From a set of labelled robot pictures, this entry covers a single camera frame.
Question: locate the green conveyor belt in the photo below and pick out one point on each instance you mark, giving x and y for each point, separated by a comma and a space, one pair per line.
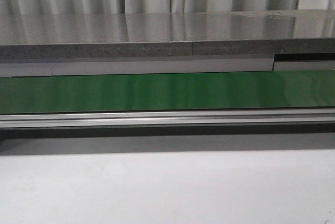
183, 91

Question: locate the grey conveyor rear guide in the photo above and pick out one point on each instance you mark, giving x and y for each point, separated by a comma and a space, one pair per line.
231, 63

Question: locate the aluminium conveyor front rail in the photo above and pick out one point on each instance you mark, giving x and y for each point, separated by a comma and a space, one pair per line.
166, 118

